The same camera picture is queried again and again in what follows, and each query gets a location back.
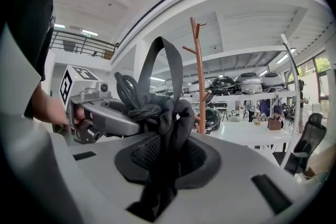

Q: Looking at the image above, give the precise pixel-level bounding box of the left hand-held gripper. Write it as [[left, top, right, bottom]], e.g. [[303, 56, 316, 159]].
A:
[[59, 65, 142, 145]]

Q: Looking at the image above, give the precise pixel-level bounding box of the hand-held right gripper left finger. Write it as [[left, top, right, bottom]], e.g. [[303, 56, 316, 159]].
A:
[[114, 136, 161, 184]]

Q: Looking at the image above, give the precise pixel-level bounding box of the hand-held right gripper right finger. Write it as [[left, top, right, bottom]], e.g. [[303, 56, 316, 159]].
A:
[[180, 138, 222, 190]]

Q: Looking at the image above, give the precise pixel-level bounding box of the black drawstring backpack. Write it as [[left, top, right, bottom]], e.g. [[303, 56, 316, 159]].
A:
[[114, 36, 196, 221]]

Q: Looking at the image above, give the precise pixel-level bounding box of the brown wooden coat rack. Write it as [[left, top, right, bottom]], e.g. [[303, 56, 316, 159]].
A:
[[182, 16, 211, 135]]

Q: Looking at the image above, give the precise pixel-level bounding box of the person's left forearm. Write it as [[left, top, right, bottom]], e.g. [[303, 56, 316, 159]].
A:
[[30, 83, 70, 127]]

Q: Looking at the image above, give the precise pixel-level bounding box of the person's left hand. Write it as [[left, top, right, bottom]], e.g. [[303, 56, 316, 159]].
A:
[[73, 106, 93, 127]]

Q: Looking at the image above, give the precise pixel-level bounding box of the white table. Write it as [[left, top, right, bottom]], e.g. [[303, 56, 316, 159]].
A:
[[208, 120, 294, 152]]

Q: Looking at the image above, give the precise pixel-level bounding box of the white storage shelf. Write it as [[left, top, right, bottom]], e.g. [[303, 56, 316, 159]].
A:
[[181, 89, 299, 105]]

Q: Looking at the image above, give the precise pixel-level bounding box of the black metal balcony railing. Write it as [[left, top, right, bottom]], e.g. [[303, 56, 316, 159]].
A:
[[49, 29, 120, 60]]

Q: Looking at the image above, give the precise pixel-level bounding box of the black kettle grill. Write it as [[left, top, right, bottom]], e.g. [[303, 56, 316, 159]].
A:
[[209, 76, 236, 95]]

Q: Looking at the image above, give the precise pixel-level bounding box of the brown wooden box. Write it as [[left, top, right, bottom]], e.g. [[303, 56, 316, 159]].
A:
[[267, 116, 284, 131]]

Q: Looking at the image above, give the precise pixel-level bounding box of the large silver kettle grill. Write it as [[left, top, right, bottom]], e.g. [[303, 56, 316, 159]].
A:
[[234, 72, 264, 94]]

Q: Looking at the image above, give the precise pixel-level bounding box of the black mesh office chair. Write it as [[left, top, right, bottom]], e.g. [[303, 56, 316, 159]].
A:
[[272, 112, 328, 175]]

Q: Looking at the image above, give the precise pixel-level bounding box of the white curved metal frame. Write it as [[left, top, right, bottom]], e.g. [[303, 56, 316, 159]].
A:
[[279, 33, 302, 169]]

